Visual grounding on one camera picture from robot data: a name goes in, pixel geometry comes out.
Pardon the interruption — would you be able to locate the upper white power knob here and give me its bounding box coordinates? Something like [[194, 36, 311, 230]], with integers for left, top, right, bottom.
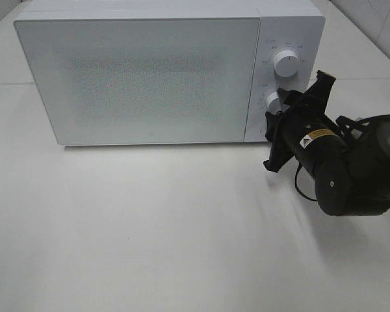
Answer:
[[272, 48, 300, 78]]

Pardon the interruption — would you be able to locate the white timer knob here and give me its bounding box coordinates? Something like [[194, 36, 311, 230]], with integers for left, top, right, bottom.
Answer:
[[264, 92, 281, 114]]

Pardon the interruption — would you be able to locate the white microwave oven body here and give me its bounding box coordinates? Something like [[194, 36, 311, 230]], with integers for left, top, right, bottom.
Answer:
[[14, 1, 325, 143]]

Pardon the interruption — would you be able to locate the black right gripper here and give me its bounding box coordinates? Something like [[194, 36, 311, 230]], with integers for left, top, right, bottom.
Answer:
[[263, 70, 348, 176]]

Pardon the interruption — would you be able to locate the white microwave door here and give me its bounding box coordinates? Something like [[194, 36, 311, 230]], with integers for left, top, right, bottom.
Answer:
[[14, 18, 259, 146]]

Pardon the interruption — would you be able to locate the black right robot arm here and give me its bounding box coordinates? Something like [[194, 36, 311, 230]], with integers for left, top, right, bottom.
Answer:
[[263, 71, 390, 216]]

